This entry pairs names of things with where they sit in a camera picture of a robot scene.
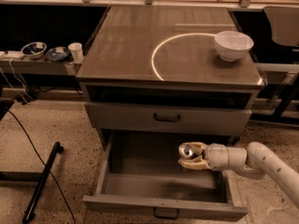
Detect dark blue bowl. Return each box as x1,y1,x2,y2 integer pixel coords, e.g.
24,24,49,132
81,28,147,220
46,47,70,62

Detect white rimmed blue bowl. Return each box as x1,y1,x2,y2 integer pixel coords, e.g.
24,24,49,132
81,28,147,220
21,42,47,60

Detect grey chair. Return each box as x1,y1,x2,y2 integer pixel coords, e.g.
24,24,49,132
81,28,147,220
263,7,299,47

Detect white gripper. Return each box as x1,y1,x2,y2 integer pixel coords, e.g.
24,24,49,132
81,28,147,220
178,142,229,171

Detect grey side shelf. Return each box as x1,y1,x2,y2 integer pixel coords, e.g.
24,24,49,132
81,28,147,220
0,59,80,76

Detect black floor cable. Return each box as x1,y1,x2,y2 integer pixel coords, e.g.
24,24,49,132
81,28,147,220
6,109,77,224

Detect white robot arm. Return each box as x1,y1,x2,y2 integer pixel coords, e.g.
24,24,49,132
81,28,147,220
178,142,299,208

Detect closed upper drawer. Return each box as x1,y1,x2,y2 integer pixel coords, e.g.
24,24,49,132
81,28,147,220
85,103,251,136

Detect white ceramic bowl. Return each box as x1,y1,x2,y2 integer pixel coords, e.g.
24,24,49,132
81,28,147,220
214,31,254,62

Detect white power strip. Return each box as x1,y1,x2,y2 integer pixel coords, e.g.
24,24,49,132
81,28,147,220
0,50,23,60

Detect open lower drawer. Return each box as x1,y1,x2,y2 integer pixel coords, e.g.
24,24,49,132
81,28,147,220
83,131,248,222

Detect black metal stand leg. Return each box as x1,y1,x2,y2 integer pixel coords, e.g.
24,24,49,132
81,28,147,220
22,142,64,224

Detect white paper cup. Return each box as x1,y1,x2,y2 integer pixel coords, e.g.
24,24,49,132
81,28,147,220
68,42,84,63

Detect silver redbull can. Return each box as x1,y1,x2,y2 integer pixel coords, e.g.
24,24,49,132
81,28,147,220
178,145,203,160

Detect grey drawer cabinet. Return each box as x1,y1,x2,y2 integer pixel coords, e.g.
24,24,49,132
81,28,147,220
77,6,263,144

